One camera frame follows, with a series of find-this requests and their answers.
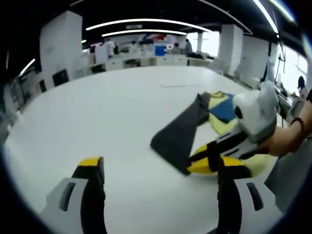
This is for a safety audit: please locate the black cabinet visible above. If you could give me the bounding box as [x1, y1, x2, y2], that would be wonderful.
[52, 69, 68, 87]

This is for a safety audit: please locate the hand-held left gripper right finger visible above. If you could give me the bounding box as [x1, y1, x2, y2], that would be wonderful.
[216, 156, 283, 234]

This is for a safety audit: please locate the white counter cabinet row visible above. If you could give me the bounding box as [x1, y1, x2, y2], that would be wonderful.
[73, 55, 213, 77]

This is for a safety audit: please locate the white appliance box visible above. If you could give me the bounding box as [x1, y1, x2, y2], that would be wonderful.
[94, 45, 109, 63]

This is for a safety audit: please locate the yellow blue grey garment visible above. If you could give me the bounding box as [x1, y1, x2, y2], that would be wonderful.
[150, 90, 277, 176]

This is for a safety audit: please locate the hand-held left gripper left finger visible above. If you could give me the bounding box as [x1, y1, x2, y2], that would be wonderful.
[40, 156, 107, 234]

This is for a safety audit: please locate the dark beaded bracelet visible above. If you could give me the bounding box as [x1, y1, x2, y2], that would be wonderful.
[289, 117, 305, 138]

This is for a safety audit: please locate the person's right hand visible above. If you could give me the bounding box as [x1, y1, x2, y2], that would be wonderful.
[254, 123, 297, 156]

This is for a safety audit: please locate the long ceiling light strip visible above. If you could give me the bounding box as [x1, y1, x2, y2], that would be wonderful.
[85, 19, 212, 33]
[101, 29, 188, 38]

